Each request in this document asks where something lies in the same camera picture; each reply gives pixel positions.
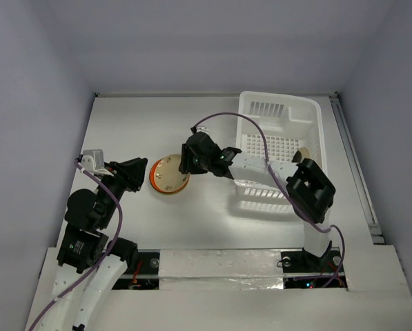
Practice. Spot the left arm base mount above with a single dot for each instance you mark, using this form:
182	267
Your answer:
142	266

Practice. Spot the white plastic dish rack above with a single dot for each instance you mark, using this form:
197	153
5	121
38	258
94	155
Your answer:
289	123

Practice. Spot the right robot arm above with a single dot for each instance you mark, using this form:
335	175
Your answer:
303	184

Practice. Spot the orange plate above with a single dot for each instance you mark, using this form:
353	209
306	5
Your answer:
163	178

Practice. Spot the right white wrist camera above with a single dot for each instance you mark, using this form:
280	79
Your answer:
196	129

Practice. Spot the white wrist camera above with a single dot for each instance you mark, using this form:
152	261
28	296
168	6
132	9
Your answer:
196	129
92	160

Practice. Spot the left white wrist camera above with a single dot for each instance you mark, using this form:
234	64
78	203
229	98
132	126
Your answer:
92	160

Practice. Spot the silver foil-covered bar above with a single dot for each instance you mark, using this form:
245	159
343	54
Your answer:
234	270

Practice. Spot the cream floral plate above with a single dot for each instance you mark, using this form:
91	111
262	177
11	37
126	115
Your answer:
175	161

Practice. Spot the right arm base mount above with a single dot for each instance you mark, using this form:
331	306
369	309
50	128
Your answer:
302	270

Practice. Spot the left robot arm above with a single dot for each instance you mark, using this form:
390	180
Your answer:
90	262

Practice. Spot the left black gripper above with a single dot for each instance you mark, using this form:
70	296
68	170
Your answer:
130	172

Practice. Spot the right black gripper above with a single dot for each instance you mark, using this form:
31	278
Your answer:
186	158

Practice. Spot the beige plate with black spot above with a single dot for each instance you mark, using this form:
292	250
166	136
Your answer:
301	154

